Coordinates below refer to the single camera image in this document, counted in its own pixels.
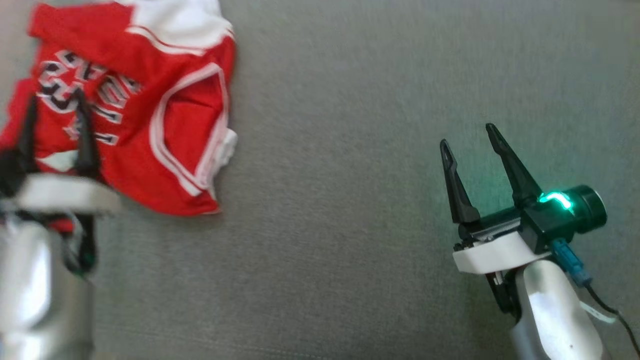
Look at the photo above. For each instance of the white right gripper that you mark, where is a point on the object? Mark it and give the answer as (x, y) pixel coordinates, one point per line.
(495, 252)

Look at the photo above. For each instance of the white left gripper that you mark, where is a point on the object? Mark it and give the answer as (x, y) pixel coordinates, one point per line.
(60, 192)

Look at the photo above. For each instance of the red Bulls basketball jersey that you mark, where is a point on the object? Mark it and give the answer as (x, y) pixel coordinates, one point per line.
(130, 100)

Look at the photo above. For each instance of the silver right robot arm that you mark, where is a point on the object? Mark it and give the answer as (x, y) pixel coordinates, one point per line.
(550, 315)

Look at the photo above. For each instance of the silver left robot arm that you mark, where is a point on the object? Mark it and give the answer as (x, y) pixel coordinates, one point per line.
(30, 290)

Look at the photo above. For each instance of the grey sofa seat cushion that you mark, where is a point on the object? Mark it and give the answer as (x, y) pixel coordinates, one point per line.
(350, 150)

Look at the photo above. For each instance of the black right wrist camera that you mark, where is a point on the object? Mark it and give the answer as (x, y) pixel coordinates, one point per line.
(575, 215)

